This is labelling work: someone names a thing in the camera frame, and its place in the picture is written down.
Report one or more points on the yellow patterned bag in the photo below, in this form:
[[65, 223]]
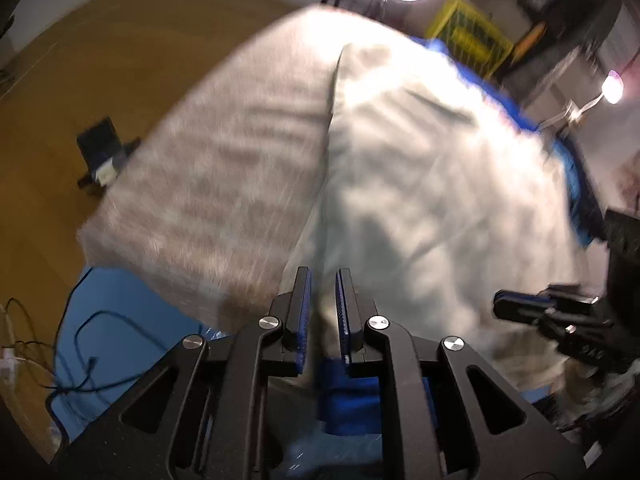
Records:
[[467, 35]]

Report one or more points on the white clip lamp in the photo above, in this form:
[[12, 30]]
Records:
[[612, 87]]

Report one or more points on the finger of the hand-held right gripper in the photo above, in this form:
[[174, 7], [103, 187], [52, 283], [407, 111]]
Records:
[[520, 314], [522, 298]]

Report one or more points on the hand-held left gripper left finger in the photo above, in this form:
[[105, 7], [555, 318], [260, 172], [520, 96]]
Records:
[[300, 312]]

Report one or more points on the white and blue jacket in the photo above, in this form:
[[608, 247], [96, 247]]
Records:
[[425, 185]]

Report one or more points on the grey striped bed blanket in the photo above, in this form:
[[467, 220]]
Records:
[[225, 160]]

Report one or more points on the blue sheet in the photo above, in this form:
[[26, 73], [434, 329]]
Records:
[[150, 305]]

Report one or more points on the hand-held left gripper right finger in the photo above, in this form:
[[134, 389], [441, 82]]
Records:
[[344, 312]]

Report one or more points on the white power strip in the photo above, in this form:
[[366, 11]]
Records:
[[5, 361]]

